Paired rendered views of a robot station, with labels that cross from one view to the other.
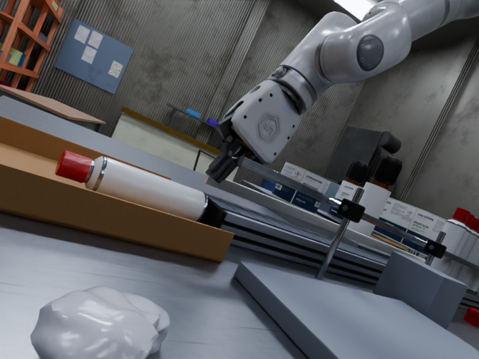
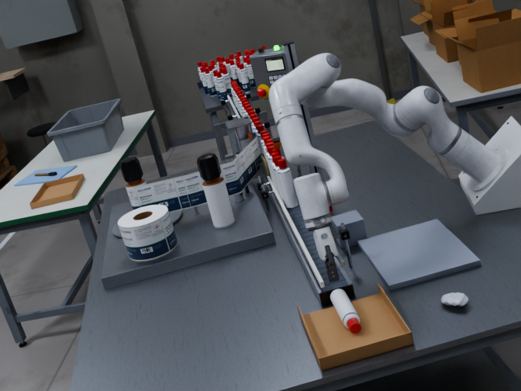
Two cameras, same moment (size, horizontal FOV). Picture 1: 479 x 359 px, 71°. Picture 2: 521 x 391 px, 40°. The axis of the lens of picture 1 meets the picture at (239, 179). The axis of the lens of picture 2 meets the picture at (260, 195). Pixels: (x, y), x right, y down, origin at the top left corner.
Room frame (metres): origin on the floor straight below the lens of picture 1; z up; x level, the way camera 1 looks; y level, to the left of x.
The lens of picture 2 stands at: (-0.30, 1.81, 1.98)
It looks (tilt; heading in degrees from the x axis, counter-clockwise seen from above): 21 degrees down; 299
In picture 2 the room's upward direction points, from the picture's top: 14 degrees counter-clockwise
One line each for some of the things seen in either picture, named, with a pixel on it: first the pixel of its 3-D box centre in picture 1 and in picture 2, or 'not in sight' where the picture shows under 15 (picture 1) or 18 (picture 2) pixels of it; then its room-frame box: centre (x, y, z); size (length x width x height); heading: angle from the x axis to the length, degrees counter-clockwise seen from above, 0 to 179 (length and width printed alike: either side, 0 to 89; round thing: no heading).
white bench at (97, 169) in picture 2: not in sight; (92, 214); (2.95, -1.64, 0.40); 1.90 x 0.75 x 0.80; 111
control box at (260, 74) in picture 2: not in sight; (277, 73); (0.96, -0.80, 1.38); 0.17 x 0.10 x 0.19; 178
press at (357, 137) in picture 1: (351, 190); not in sight; (6.86, -2.16, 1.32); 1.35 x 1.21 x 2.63; 21
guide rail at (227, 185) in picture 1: (383, 246); (291, 221); (0.85, -0.40, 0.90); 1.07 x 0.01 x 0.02; 123
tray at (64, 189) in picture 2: not in sight; (58, 190); (2.60, -1.07, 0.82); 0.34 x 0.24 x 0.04; 117
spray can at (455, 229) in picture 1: (447, 243); (287, 183); (0.93, -0.59, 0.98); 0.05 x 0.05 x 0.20
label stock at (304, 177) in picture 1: (300, 187); (148, 232); (1.39, -0.24, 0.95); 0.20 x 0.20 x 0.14
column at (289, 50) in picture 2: not in sight; (305, 123); (0.88, -0.78, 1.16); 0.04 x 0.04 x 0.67; 33
